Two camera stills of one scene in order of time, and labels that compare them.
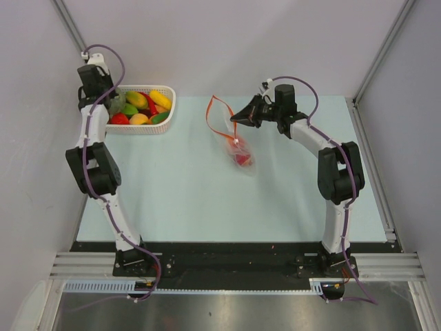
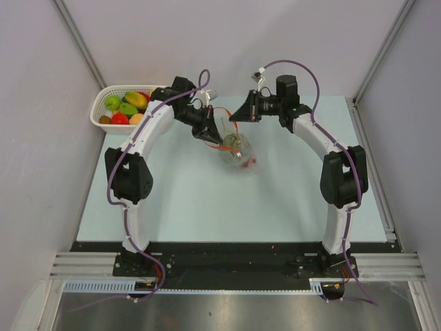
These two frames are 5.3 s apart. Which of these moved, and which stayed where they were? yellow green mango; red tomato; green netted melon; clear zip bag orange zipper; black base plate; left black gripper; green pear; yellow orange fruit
Moved: green netted melon; left black gripper; clear zip bag orange zipper
Stayed: yellow green mango; yellow orange fruit; green pear; black base plate; red tomato
